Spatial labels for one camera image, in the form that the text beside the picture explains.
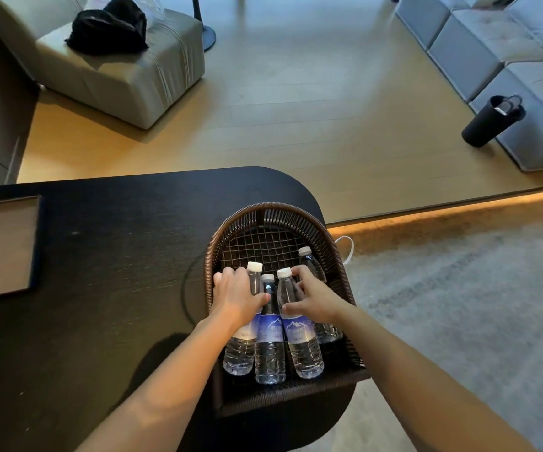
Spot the grey modular sofa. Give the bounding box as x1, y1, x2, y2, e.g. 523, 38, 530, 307
394, 0, 543, 173

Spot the grey upholstered armchair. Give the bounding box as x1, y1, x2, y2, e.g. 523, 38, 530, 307
0, 0, 206, 131

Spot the clear plastic bag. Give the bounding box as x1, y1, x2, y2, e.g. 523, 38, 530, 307
135, 0, 167, 22

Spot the black cylindrical bag with handle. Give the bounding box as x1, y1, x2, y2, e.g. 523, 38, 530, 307
461, 94, 527, 148

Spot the grey carpet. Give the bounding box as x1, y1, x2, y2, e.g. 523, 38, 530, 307
328, 200, 543, 452

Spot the person's right hand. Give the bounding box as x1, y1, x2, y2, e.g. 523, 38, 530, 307
280, 266, 351, 326

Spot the dark framed rectangular tray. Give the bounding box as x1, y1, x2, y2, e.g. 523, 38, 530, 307
0, 195, 45, 303

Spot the person's right forearm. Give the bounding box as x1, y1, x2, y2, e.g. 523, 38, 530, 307
334, 303, 538, 452

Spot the white cable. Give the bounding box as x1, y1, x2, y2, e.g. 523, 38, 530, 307
334, 235, 356, 278

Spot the person's left hand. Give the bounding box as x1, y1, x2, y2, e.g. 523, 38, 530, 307
210, 266, 272, 331

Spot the clear water bottle blue label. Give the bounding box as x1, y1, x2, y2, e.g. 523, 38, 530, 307
276, 267, 325, 380
223, 261, 264, 376
298, 246, 344, 345
255, 273, 287, 385

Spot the brown wicker basket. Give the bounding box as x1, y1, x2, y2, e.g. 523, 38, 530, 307
204, 202, 371, 419

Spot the black floor lamp base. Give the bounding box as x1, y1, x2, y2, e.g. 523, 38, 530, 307
191, 0, 218, 53

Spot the black fabric bag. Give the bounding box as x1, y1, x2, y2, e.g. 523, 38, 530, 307
64, 0, 150, 57

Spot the person's left forearm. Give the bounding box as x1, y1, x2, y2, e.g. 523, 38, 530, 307
76, 316, 249, 452

